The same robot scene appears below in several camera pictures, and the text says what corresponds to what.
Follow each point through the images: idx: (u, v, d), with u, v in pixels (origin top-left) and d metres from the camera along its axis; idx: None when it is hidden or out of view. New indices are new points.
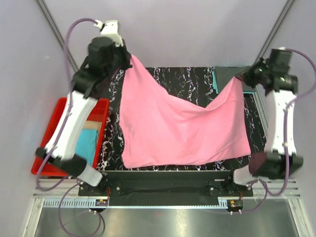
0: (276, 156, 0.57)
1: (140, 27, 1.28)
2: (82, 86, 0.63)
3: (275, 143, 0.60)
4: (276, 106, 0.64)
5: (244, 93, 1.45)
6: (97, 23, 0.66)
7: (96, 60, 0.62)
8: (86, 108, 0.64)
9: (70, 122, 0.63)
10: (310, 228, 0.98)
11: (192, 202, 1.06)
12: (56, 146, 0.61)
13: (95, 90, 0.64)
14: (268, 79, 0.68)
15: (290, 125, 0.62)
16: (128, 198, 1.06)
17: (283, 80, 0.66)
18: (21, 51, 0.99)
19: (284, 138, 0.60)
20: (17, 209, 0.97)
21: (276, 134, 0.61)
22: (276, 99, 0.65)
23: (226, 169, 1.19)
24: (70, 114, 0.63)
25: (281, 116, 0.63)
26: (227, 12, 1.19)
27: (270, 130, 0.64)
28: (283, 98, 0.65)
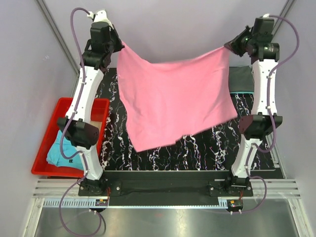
0: (261, 117, 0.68)
1: (140, 27, 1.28)
2: (92, 61, 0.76)
3: (260, 107, 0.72)
4: (260, 74, 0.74)
5: (245, 93, 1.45)
6: (89, 14, 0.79)
7: (98, 40, 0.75)
8: (98, 77, 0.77)
9: (86, 90, 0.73)
10: (310, 228, 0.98)
11: (192, 202, 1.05)
12: (76, 112, 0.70)
13: (101, 64, 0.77)
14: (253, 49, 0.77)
15: (272, 90, 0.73)
16: (128, 198, 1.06)
17: (266, 49, 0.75)
18: (21, 51, 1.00)
19: (267, 102, 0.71)
20: (17, 209, 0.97)
21: (261, 99, 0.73)
22: (260, 68, 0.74)
23: (226, 169, 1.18)
24: (85, 84, 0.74)
25: (264, 83, 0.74)
26: (227, 12, 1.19)
27: (256, 96, 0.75)
28: (267, 65, 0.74)
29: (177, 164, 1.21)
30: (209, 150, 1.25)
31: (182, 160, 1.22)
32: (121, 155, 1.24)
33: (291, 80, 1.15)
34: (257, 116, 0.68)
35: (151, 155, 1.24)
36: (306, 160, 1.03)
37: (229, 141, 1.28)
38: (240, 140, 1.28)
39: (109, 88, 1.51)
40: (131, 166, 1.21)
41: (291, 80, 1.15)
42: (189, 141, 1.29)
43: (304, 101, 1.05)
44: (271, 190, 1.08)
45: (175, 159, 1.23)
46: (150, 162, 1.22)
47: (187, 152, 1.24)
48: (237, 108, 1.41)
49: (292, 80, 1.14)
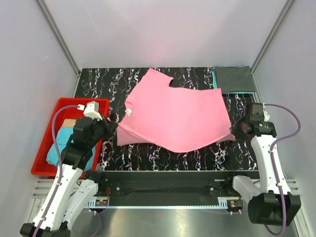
0: (273, 200, 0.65)
1: (139, 26, 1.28)
2: (72, 160, 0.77)
3: (270, 185, 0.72)
4: (261, 149, 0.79)
5: (245, 93, 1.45)
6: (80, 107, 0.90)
7: (80, 138, 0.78)
8: (75, 177, 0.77)
9: (59, 192, 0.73)
10: (310, 228, 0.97)
11: (192, 201, 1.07)
12: (44, 219, 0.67)
13: (81, 161, 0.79)
14: (249, 127, 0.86)
15: (278, 165, 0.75)
16: (128, 198, 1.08)
17: (261, 125, 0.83)
18: (20, 51, 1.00)
19: (276, 179, 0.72)
20: (17, 209, 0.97)
21: (268, 175, 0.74)
22: (260, 143, 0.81)
23: (226, 169, 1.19)
24: (60, 184, 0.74)
25: (268, 158, 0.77)
26: (227, 12, 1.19)
27: (262, 173, 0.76)
28: (266, 140, 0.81)
29: (176, 164, 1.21)
30: (209, 150, 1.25)
31: (182, 160, 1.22)
32: (121, 155, 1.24)
33: (291, 80, 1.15)
34: (269, 198, 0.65)
35: (151, 155, 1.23)
36: (304, 159, 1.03)
37: (229, 141, 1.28)
38: (240, 140, 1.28)
39: (109, 88, 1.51)
40: (131, 166, 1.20)
41: (291, 80, 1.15)
42: None
43: (303, 101, 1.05)
44: None
45: (175, 159, 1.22)
46: (150, 162, 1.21)
47: (187, 152, 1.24)
48: (237, 108, 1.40)
49: (292, 80, 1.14)
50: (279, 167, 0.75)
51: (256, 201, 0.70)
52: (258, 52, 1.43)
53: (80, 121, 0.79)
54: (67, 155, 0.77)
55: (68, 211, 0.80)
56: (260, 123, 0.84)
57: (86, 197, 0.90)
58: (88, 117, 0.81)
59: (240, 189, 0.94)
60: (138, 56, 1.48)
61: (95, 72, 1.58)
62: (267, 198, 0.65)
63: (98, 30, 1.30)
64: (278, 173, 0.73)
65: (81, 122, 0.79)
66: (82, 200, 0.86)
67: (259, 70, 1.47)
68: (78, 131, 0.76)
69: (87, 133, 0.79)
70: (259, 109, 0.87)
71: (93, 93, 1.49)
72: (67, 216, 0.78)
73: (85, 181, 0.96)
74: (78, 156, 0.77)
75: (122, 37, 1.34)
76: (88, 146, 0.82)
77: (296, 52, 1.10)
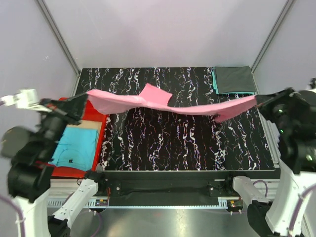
0: None
1: (140, 26, 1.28)
2: (22, 190, 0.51)
3: (279, 227, 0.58)
4: (291, 190, 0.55)
5: (245, 93, 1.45)
6: (5, 101, 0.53)
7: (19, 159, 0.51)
8: (41, 204, 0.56)
9: (30, 226, 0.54)
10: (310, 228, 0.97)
11: (192, 202, 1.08)
12: None
13: (36, 187, 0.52)
14: (290, 148, 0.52)
15: (301, 212, 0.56)
16: (127, 198, 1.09)
17: (310, 158, 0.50)
18: (20, 50, 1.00)
19: (290, 225, 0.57)
20: None
21: (282, 217, 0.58)
22: (293, 182, 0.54)
23: (226, 169, 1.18)
24: (24, 221, 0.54)
25: (294, 202, 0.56)
26: (227, 11, 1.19)
27: (277, 209, 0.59)
28: (304, 181, 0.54)
29: (177, 164, 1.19)
30: (209, 150, 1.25)
31: (182, 160, 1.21)
32: (121, 155, 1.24)
33: (291, 80, 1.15)
34: None
35: (151, 155, 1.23)
36: None
37: (229, 141, 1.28)
38: (240, 140, 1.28)
39: (109, 88, 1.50)
40: (131, 166, 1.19)
41: (291, 79, 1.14)
42: (189, 141, 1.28)
43: None
44: (271, 190, 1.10)
45: (175, 159, 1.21)
46: (150, 162, 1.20)
47: (187, 152, 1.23)
48: None
49: (292, 80, 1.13)
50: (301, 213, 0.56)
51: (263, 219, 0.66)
52: (259, 52, 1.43)
53: (12, 136, 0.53)
54: (17, 179, 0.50)
55: (68, 209, 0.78)
56: (309, 154, 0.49)
57: (87, 196, 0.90)
58: (22, 130, 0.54)
59: (240, 191, 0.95)
60: (138, 56, 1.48)
61: (95, 72, 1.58)
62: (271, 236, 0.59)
63: (98, 30, 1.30)
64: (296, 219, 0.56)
65: (11, 142, 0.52)
66: (82, 198, 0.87)
67: (259, 70, 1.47)
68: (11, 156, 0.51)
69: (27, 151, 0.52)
70: None
71: None
72: (67, 214, 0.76)
73: (85, 181, 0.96)
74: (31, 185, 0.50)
75: (122, 37, 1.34)
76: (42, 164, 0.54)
77: (296, 51, 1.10)
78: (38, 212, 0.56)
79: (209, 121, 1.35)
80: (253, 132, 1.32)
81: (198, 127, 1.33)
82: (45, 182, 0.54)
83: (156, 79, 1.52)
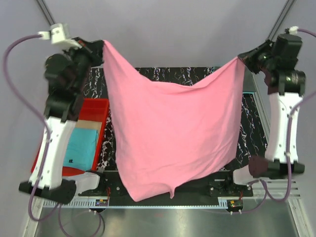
0: (276, 167, 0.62)
1: (140, 27, 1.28)
2: (59, 111, 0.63)
3: (277, 152, 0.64)
4: (280, 112, 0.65)
5: (244, 93, 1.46)
6: (42, 36, 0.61)
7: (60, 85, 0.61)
8: (67, 131, 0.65)
9: (52, 150, 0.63)
10: (310, 228, 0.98)
11: (192, 202, 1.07)
12: (41, 177, 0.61)
13: (70, 111, 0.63)
14: (272, 77, 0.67)
15: (293, 131, 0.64)
16: (128, 198, 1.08)
17: (289, 80, 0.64)
18: (20, 51, 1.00)
19: (286, 147, 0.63)
20: (17, 207, 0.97)
21: (278, 142, 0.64)
22: (280, 103, 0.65)
23: (226, 169, 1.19)
24: (51, 141, 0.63)
25: (284, 122, 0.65)
26: (227, 12, 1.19)
27: (274, 138, 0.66)
28: (288, 101, 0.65)
29: None
30: None
31: None
32: None
33: None
34: (272, 165, 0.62)
35: None
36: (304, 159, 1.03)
37: None
38: (240, 140, 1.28)
39: None
40: None
41: None
42: None
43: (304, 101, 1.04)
44: (271, 190, 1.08)
45: None
46: None
47: None
48: None
49: None
50: (293, 133, 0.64)
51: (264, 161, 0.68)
52: None
53: (53, 60, 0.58)
54: (53, 105, 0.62)
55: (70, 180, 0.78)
56: (288, 76, 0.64)
57: (90, 180, 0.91)
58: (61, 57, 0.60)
59: (239, 177, 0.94)
60: (138, 56, 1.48)
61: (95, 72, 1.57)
62: (271, 165, 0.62)
63: (98, 30, 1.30)
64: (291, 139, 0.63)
65: (52, 66, 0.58)
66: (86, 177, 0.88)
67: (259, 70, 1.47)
68: (53, 79, 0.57)
69: (65, 76, 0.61)
70: (294, 51, 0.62)
71: (93, 93, 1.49)
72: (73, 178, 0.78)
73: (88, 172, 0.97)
74: (66, 106, 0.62)
75: (122, 37, 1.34)
76: (74, 92, 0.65)
77: None
78: (62, 139, 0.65)
79: None
80: (253, 132, 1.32)
81: None
82: (76, 109, 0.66)
83: (156, 79, 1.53)
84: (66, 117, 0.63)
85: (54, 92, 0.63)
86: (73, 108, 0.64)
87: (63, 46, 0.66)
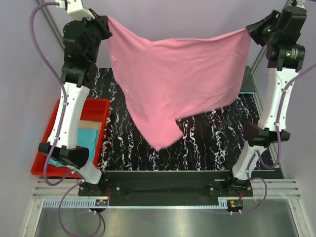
0: (266, 133, 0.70)
1: (140, 27, 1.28)
2: (74, 77, 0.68)
3: (268, 122, 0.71)
4: (276, 86, 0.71)
5: (245, 93, 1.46)
6: (59, 4, 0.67)
7: (75, 51, 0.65)
8: (82, 96, 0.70)
9: (68, 112, 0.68)
10: (310, 228, 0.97)
11: (192, 202, 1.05)
12: (59, 138, 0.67)
13: (86, 78, 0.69)
14: (273, 52, 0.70)
15: (285, 104, 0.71)
16: (127, 198, 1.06)
17: (289, 55, 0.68)
18: (21, 52, 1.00)
19: (276, 119, 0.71)
20: (18, 208, 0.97)
21: (270, 113, 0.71)
22: (277, 78, 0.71)
23: (226, 169, 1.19)
24: (67, 104, 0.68)
25: (278, 96, 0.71)
26: (227, 12, 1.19)
27: (266, 108, 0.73)
28: (285, 76, 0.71)
29: (177, 164, 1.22)
30: (209, 150, 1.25)
31: (182, 160, 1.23)
32: (121, 156, 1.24)
33: None
34: (262, 132, 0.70)
35: (151, 155, 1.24)
36: (304, 160, 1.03)
37: (229, 141, 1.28)
38: (240, 140, 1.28)
39: (109, 88, 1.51)
40: (131, 166, 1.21)
41: None
42: (189, 141, 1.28)
43: (304, 101, 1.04)
44: (271, 190, 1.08)
45: (175, 159, 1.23)
46: (150, 162, 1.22)
47: (187, 152, 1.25)
48: (237, 108, 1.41)
49: None
50: (284, 106, 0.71)
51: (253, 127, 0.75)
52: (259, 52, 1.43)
53: (71, 26, 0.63)
54: (69, 71, 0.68)
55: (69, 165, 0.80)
56: (288, 52, 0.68)
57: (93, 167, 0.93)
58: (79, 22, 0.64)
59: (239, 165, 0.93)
60: None
61: None
62: (261, 131, 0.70)
63: None
64: (281, 111, 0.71)
65: (71, 30, 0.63)
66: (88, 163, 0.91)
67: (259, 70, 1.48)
68: (70, 43, 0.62)
69: (82, 42, 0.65)
70: (296, 25, 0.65)
71: (93, 93, 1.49)
72: None
73: None
74: (82, 72, 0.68)
75: None
76: (89, 59, 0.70)
77: None
78: (77, 103, 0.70)
79: (209, 121, 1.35)
80: None
81: (198, 127, 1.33)
82: (91, 77, 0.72)
83: None
84: (81, 83, 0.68)
85: (69, 58, 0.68)
86: (88, 74, 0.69)
87: (76, 16, 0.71)
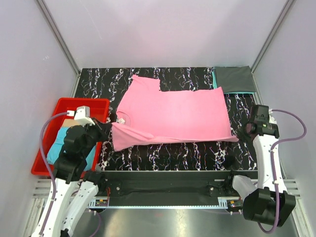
0: (268, 197, 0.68)
1: (140, 26, 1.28)
2: (65, 173, 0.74)
3: (266, 182, 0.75)
4: (263, 148, 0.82)
5: (245, 93, 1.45)
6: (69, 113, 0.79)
7: (71, 150, 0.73)
8: (70, 190, 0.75)
9: (55, 208, 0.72)
10: (310, 228, 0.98)
11: (192, 202, 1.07)
12: (42, 235, 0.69)
13: (75, 174, 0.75)
14: (253, 126, 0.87)
15: (277, 165, 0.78)
16: (127, 198, 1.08)
17: (265, 126, 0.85)
18: (20, 52, 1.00)
19: (273, 177, 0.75)
20: (18, 208, 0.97)
21: (266, 173, 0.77)
22: (261, 142, 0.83)
23: (226, 169, 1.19)
24: (55, 200, 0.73)
25: (268, 157, 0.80)
26: (227, 12, 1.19)
27: (261, 170, 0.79)
28: (267, 140, 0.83)
29: (177, 164, 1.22)
30: (209, 150, 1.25)
31: (182, 160, 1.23)
32: (121, 155, 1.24)
33: (291, 80, 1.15)
34: (264, 194, 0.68)
35: (151, 155, 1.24)
36: (304, 159, 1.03)
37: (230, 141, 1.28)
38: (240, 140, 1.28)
39: (109, 88, 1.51)
40: (131, 166, 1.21)
41: (291, 79, 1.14)
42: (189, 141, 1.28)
43: (304, 101, 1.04)
44: None
45: (175, 159, 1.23)
46: (150, 162, 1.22)
47: (187, 152, 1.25)
48: (237, 108, 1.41)
49: (291, 81, 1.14)
50: (277, 167, 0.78)
51: (252, 197, 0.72)
52: (258, 52, 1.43)
53: (73, 130, 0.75)
54: (60, 167, 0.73)
55: (68, 217, 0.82)
56: (264, 124, 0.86)
57: (86, 202, 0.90)
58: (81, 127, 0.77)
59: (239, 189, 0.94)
60: (138, 56, 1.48)
61: (95, 72, 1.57)
62: (262, 194, 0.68)
63: (98, 30, 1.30)
64: (276, 172, 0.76)
65: (71, 135, 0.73)
66: (81, 205, 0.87)
67: (259, 70, 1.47)
68: (69, 143, 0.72)
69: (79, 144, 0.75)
70: (263, 112, 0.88)
71: (93, 93, 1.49)
72: (66, 223, 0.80)
73: (83, 185, 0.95)
74: (71, 168, 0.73)
75: (123, 37, 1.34)
76: (81, 156, 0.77)
77: (296, 52, 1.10)
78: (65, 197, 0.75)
79: None
80: None
81: None
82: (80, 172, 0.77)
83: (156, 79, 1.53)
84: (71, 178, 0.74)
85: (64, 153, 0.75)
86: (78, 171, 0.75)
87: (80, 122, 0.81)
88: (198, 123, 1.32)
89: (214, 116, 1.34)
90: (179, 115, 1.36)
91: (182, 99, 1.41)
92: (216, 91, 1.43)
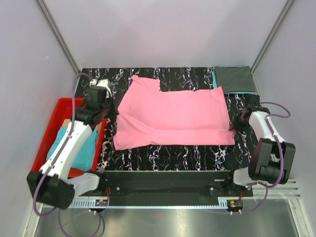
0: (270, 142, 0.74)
1: (140, 26, 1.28)
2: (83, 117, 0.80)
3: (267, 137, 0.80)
4: (259, 118, 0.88)
5: (245, 93, 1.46)
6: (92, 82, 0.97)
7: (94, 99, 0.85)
8: (84, 136, 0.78)
9: (69, 144, 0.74)
10: (310, 228, 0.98)
11: (192, 202, 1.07)
12: (53, 167, 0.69)
13: (92, 120, 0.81)
14: (246, 110, 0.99)
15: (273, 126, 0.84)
16: (127, 198, 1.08)
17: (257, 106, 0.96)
18: (20, 52, 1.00)
19: (271, 132, 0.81)
20: (18, 208, 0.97)
21: (265, 132, 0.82)
22: (256, 113, 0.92)
23: (226, 169, 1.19)
24: (70, 137, 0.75)
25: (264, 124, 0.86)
26: (227, 12, 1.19)
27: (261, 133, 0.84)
28: (262, 113, 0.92)
29: (177, 164, 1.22)
30: (209, 150, 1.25)
31: (182, 160, 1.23)
32: (121, 155, 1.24)
33: (291, 80, 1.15)
34: (266, 140, 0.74)
35: (151, 155, 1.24)
36: (304, 159, 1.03)
37: None
38: (240, 140, 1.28)
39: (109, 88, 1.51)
40: (131, 166, 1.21)
41: (292, 79, 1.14)
42: None
43: (304, 101, 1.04)
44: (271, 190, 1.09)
45: (175, 159, 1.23)
46: (150, 162, 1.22)
47: (187, 152, 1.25)
48: (237, 108, 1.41)
49: (291, 81, 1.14)
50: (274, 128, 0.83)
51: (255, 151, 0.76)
52: (259, 52, 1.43)
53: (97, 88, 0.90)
54: (78, 114, 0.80)
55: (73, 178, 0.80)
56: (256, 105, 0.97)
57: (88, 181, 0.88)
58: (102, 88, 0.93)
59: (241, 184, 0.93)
60: (138, 56, 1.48)
61: (95, 72, 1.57)
62: (265, 142, 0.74)
63: (98, 30, 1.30)
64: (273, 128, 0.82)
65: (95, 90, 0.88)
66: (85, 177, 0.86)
67: (259, 70, 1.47)
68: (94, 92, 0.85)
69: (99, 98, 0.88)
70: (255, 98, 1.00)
71: None
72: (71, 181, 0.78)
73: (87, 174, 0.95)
74: (90, 114, 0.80)
75: (122, 37, 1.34)
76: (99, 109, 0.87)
77: (296, 52, 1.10)
78: (80, 139, 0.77)
79: None
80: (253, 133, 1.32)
81: None
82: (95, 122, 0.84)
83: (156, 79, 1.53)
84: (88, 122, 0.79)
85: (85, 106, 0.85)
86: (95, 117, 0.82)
87: None
88: (198, 124, 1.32)
89: (213, 115, 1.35)
90: (182, 114, 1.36)
91: (182, 99, 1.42)
92: (216, 91, 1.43)
